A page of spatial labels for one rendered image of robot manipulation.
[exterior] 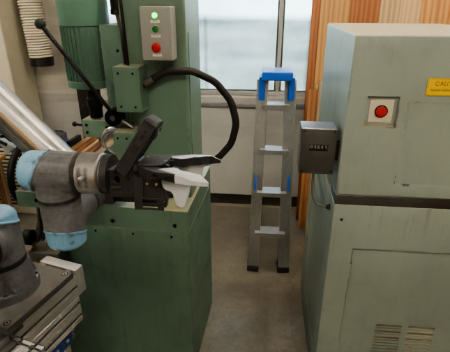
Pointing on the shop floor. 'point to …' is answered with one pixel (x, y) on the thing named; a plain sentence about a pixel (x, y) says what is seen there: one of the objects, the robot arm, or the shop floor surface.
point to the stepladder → (282, 74)
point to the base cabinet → (145, 288)
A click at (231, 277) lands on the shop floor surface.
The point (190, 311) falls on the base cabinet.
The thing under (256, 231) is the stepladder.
